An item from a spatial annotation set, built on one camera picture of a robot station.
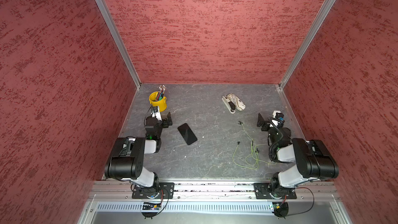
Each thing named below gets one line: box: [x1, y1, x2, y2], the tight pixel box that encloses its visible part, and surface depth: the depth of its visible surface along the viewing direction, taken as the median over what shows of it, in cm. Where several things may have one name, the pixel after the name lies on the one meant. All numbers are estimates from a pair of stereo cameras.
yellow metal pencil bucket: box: [148, 91, 167, 112], surface depth 102 cm
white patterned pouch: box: [226, 93, 247, 112], surface depth 109 cm
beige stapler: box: [221, 95, 236, 115], surface depth 106 cm
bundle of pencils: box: [155, 84, 167, 101], surface depth 99 cm
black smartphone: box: [177, 122, 198, 146], surface depth 96 cm
